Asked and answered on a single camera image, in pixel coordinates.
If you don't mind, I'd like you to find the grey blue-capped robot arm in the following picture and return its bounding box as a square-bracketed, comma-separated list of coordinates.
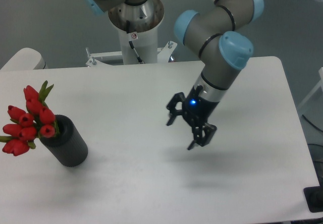
[85, 0, 264, 148]

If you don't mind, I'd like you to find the red tulip bouquet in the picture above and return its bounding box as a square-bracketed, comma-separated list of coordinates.
[1, 81, 61, 156]

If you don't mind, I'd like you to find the white rounded side table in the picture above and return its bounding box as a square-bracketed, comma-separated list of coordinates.
[1, 47, 48, 72]

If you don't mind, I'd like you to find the black floor cable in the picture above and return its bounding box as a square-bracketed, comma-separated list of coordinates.
[302, 114, 323, 131]

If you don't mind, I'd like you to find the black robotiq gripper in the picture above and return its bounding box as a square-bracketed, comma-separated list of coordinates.
[166, 86, 218, 150]

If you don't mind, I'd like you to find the black box at table edge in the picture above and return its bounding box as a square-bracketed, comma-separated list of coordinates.
[303, 186, 322, 213]

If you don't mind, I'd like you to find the white frame at right edge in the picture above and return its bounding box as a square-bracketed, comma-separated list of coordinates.
[297, 68, 322, 111]

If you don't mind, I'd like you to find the dark grey ribbed vase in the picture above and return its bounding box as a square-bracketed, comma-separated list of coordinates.
[40, 115, 88, 167]

